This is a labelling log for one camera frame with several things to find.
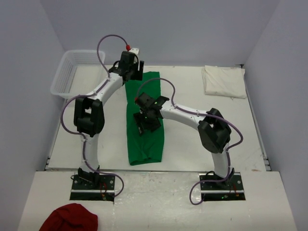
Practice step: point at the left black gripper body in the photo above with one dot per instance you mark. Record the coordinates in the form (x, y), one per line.
(134, 72)

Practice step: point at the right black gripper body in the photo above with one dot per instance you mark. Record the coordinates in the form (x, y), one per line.
(149, 122)

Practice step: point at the green t shirt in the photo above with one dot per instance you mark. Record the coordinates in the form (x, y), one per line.
(148, 147)

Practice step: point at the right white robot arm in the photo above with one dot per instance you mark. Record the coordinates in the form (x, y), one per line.
(213, 129)

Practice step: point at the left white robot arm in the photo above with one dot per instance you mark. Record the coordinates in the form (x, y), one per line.
(89, 115)

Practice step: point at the white plastic basket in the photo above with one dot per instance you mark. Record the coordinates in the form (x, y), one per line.
(79, 72)

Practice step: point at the folded white t shirt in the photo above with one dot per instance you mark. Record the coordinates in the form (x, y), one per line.
(224, 81)

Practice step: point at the red t shirt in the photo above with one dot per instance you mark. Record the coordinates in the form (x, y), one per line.
(71, 217)

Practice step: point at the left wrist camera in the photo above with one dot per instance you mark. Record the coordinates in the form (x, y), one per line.
(133, 50)

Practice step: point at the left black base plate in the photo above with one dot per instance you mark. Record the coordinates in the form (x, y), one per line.
(102, 189)

